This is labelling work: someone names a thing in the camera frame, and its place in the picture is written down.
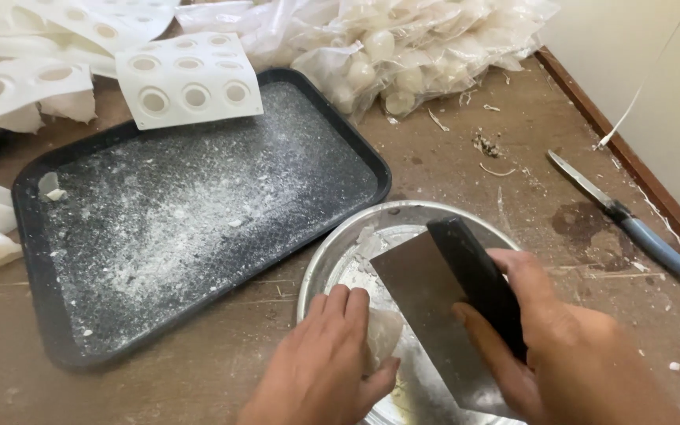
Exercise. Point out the person's left hand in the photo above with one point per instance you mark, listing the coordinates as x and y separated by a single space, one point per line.
316 366

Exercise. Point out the person's right hand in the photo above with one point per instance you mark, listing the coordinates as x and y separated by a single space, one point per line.
558 348

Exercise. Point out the white wax lump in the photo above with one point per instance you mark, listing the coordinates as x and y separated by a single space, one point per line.
382 336

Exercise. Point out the round metal pan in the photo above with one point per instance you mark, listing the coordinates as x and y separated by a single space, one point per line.
340 248

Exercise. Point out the black rectangular tray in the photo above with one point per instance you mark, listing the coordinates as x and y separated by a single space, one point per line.
198 224

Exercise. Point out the small debris clump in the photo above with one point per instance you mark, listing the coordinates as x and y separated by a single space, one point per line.
486 144

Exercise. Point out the thin white strip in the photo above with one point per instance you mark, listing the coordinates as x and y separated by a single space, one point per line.
623 115

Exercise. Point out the white silicone mold sheet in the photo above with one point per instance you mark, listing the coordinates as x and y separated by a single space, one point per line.
192 77

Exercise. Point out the small white wax piece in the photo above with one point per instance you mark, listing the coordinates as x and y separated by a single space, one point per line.
49 186

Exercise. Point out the heap of clear plastic bags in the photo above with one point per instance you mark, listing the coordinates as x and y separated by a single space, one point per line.
387 47

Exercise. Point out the heap of white silicone molds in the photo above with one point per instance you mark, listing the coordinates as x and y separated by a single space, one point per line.
33 53

